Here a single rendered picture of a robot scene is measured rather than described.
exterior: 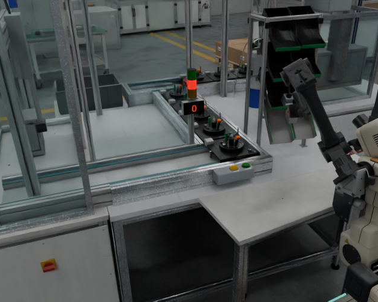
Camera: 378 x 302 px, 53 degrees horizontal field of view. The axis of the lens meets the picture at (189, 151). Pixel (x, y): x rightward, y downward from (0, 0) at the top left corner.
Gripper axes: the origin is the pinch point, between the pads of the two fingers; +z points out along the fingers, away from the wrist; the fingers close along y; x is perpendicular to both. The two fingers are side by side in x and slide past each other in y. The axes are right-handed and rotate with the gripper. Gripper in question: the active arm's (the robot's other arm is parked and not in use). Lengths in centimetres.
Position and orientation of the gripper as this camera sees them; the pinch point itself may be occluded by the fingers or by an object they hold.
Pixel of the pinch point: (292, 112)
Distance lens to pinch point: 206.5
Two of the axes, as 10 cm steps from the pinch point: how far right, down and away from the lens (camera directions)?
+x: 0.9, 10.0, 0.1
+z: -1.2, 0.0, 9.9
